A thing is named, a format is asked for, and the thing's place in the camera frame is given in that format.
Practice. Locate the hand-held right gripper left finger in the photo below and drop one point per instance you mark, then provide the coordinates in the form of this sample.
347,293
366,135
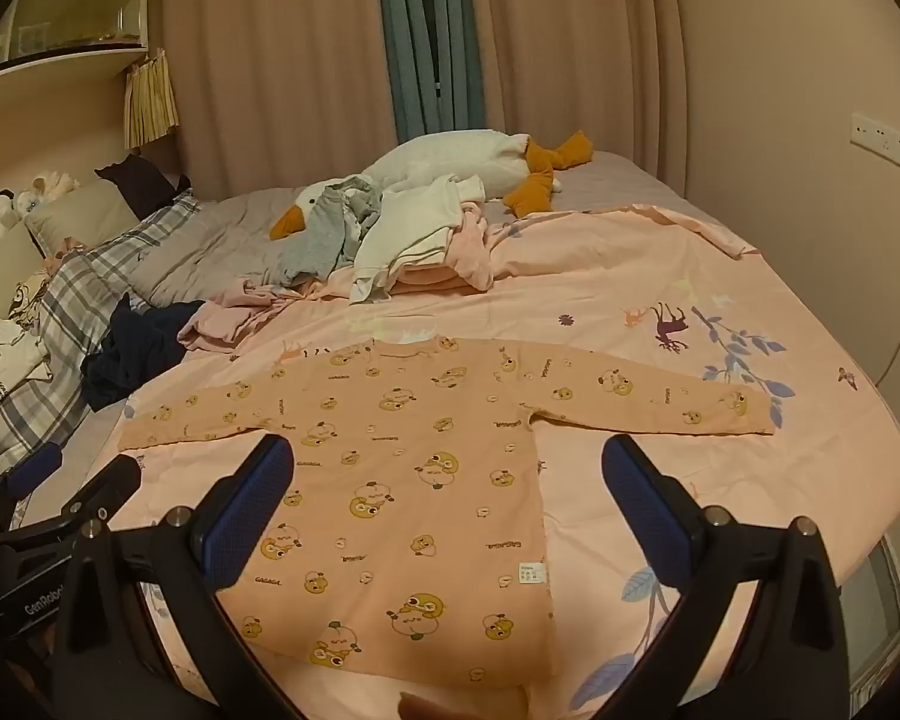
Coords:
251,514

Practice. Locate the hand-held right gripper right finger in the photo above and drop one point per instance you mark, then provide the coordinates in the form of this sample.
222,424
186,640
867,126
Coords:
645,517

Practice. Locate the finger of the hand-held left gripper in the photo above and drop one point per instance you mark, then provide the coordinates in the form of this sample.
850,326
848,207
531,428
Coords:
97,499
36,469

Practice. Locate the orange cartoon print shirt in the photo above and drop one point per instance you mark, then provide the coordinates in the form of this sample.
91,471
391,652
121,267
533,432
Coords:
420,465

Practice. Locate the person's right hand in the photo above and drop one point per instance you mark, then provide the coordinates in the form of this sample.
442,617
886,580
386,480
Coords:
424,709

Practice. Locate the white printed cloth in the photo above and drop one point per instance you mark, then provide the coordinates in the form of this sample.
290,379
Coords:
4,367

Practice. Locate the navy garment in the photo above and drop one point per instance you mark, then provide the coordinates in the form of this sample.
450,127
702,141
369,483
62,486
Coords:
135,360

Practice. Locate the cartoon print cushion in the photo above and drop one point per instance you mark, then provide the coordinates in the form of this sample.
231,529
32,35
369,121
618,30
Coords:
26,300

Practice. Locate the plaid pillow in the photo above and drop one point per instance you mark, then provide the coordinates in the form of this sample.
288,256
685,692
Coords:
82,292

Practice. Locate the crumpled pink garment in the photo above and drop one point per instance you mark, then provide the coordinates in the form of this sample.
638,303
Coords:
225,322

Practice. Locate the beige headboard cushion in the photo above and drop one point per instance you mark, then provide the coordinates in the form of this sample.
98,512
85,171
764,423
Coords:
0,277
82,210

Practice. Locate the pink animal print blanket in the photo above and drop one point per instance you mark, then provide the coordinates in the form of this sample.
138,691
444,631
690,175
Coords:
645,300

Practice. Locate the small pink cloth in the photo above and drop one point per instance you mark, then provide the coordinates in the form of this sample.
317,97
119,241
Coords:
60,251

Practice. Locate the beige plush toy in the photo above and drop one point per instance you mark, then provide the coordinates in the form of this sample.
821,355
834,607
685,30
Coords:
49,191

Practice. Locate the grey garment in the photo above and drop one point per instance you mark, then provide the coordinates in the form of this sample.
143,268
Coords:
330,240

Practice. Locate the dark brown cloth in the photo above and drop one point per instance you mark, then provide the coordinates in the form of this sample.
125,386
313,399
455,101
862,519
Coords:
142,180

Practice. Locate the folded pink garment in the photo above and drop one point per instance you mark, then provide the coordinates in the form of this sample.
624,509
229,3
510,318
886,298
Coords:
472,259

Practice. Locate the white garment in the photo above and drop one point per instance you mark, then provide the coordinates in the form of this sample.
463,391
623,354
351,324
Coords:
412,232

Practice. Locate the yellow fringe curtain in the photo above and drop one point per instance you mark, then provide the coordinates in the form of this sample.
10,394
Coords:
150,101

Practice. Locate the white goose plush toy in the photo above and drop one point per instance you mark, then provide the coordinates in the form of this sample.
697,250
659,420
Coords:
457,157

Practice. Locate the beige and teal curtains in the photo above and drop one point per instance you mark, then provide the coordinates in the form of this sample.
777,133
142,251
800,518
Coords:
285,52

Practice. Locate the pink curtain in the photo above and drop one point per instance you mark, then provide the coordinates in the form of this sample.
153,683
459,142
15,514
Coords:
570,37

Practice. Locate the teal curtain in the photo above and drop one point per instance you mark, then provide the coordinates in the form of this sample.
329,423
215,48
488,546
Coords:
420,37

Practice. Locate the white wall outlet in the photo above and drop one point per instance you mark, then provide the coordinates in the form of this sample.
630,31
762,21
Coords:
889,142

